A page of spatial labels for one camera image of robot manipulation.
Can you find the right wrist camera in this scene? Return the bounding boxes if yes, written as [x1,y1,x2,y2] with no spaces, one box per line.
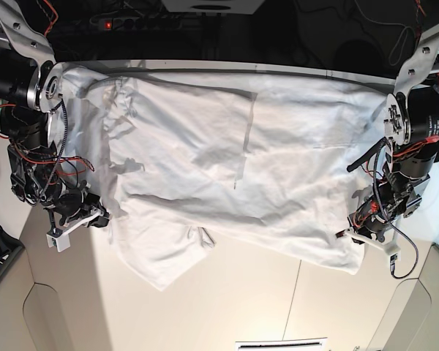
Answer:
[46,235,70,252]

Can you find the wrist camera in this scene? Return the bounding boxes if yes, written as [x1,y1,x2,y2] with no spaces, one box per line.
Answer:
[389,254,398,273]
[46,235,70,252]

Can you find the white box device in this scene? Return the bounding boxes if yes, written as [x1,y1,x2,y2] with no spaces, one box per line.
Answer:
[162,0,264,15]

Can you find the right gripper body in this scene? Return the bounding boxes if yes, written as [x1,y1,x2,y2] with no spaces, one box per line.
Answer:
[43,181,108,238]

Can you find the white t-shirt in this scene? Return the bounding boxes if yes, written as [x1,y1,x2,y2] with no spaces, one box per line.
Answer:
[63,65,386,290]

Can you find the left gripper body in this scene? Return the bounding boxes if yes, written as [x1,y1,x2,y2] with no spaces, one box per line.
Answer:
[336,212,401,256]

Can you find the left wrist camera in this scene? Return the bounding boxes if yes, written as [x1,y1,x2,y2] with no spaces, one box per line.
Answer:
[389,254,398,273]

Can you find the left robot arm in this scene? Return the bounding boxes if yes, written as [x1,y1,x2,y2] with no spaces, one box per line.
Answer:
[343,7,439,263]

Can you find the white cable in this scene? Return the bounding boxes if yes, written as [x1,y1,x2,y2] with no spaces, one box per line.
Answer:
[336,0,425,67]

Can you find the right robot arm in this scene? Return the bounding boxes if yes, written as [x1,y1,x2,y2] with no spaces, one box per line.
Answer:
[0,1,110,239]

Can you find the black power strip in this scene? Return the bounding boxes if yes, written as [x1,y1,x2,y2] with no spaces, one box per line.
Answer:
[89,15,202,31]

